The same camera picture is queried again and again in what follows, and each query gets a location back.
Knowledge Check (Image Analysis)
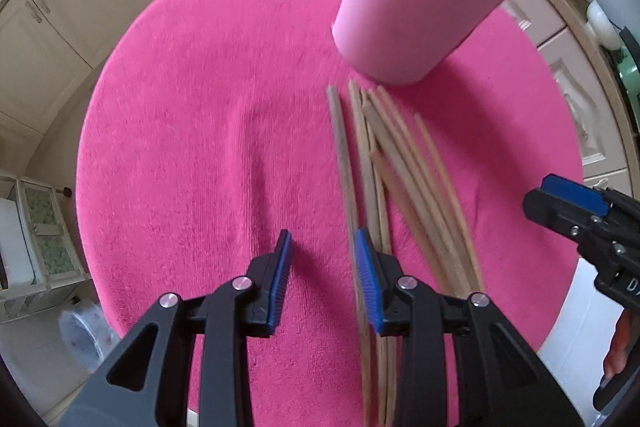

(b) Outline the white green storage rack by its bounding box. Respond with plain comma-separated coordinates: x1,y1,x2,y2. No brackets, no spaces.
1,172,90,322

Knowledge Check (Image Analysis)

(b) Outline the white bowl on counter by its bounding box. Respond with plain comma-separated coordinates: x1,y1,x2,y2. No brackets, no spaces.
585,0,623,51

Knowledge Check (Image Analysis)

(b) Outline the green kitchen appliance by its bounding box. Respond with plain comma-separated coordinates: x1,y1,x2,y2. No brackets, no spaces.
617,49,639,112

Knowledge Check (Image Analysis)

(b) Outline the translucent plastic bucket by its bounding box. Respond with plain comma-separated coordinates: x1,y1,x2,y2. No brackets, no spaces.
58,300,120,373

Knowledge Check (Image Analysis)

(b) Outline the right human hand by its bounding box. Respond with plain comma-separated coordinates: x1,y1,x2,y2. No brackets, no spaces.
603,310,634,379

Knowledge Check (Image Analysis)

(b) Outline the wooden chopstick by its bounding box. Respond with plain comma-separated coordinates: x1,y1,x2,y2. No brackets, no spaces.
368,87,474,296
413,113,486,291
362,98,471,298
348,80,390,426
359,89,399,427
326,84,372,426

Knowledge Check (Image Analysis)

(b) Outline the pink round table cloth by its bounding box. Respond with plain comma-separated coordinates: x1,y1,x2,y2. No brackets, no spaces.
75,0,582,426

